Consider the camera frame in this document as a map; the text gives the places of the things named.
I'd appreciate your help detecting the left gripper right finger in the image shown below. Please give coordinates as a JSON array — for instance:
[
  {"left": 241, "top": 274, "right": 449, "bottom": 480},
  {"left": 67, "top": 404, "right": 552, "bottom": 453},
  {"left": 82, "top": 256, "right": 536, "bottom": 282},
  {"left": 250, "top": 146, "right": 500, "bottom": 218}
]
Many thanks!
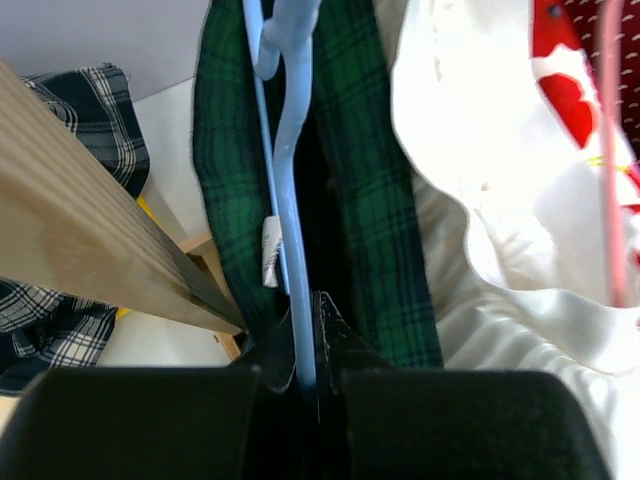
[{"left": 313, "top": 292, "right": 610, "bottom": 479}]

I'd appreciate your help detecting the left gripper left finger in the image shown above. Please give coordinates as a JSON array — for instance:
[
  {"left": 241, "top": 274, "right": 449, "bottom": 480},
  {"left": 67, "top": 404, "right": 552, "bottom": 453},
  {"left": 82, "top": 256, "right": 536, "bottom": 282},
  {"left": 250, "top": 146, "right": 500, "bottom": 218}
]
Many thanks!
[{"left": 1, "top": 318, "right": 302, "bottom": 479}]

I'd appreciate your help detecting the dark green plaid skirt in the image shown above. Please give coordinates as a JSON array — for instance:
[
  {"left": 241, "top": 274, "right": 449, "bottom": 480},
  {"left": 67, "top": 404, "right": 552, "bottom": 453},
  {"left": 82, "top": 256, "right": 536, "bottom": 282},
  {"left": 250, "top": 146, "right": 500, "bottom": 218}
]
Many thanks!
[{"left": 192, "top": 1, "right": 443, "bottom": 368}]

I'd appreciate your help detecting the navy white plaid skirt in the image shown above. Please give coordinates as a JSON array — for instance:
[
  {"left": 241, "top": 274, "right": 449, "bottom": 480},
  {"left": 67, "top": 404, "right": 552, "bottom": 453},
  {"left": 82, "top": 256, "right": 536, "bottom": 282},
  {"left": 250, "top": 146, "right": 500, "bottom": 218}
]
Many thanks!
[{"left": 0, "top": 63, "right": 151, "bottom": 396}]

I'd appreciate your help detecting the blue hanger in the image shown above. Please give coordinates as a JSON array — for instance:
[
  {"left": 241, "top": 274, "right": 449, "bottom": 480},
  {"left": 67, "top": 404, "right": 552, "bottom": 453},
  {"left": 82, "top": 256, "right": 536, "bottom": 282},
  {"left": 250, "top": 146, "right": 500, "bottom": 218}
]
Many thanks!
[{"left": 242, "top": 1, "right": 321, "bottom": 399}]

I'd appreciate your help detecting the white red floral skirt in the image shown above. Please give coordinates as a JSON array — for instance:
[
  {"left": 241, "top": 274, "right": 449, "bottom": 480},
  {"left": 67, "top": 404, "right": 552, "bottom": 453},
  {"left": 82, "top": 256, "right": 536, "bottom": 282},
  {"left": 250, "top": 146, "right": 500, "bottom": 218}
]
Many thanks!
[{"left": 529, "top": 1, "right": 639, "bottom": 216}]

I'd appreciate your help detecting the red polka dot skirt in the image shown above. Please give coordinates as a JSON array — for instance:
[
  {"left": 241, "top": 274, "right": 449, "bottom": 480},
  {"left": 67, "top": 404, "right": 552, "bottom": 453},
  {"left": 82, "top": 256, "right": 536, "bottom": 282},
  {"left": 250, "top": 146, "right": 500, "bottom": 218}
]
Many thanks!
[{"left": 564, "top": 0, "right": 640, "bottom": 166}]

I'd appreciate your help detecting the pink hanger with white dress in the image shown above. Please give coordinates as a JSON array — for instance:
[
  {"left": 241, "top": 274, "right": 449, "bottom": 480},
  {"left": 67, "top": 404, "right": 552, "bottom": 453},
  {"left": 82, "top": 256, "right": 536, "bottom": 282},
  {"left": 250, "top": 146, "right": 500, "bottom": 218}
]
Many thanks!
[{"left": 599, "top": 0, "right": 627, "bottom": 308}]

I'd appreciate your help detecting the white pleated dress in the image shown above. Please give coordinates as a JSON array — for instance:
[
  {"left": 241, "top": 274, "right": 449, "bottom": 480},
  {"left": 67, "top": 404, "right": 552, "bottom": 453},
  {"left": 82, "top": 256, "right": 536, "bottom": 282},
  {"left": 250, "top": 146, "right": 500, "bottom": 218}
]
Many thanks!
[{"left": 374, "top": 1, "right": 639, "bottom": 479}]

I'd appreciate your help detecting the wooden clothes rack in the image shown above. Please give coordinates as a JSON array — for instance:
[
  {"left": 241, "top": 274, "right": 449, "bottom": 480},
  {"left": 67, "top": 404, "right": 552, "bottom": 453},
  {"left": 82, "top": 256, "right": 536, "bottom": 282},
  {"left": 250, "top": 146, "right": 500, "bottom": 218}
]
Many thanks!
[{"left": 1, "top": 65, "right": 245, "bottom": 359}]

